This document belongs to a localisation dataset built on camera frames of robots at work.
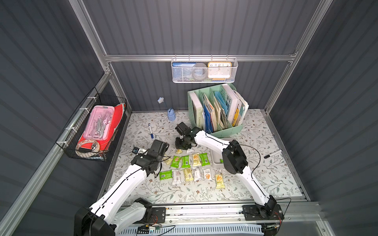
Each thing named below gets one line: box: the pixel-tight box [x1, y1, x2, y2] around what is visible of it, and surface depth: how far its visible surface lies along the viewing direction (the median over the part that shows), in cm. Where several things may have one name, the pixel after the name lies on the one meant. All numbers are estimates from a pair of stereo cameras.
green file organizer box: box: [187, 83, 243, 138], surface depth 98 cm
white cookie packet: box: [203, 168, 213, 180], surface depth 88 cm
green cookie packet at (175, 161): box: [170, 155, 181, 169], surface depth 93 cm
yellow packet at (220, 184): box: [215, 174, 226, 189], surface depth 84 cm
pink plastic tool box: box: [82, 105, 115, 141], surface depth 74 cm
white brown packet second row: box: [172, 169, 182, 185], surface depth 87 cm
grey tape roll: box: [191, 62, 208, 81], surface depth 89 cm
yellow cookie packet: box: [192, 152, 202, 167], surface depth 93 cm
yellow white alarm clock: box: [207, 61, 233, 81], surface depth 90 cm
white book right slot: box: [221, 83, 239, 124], surface depth 98 cm
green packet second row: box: [158, 169, 173, 181], surface depth 88 cm
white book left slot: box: [189, 91, 204, 130], surface depth 93 cm
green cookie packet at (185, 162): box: [182, 155, 191, 169], surface depth 93 cm
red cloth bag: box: [78, 103, 126, 151], surface depth 70 cm
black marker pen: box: [263, 148, 283, 159], surface depth 97 cm
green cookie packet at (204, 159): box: [199, 152, 211, 167], surface depth 93 cm
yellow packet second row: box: [183, 168, 194, 181], surface depth 88 cm
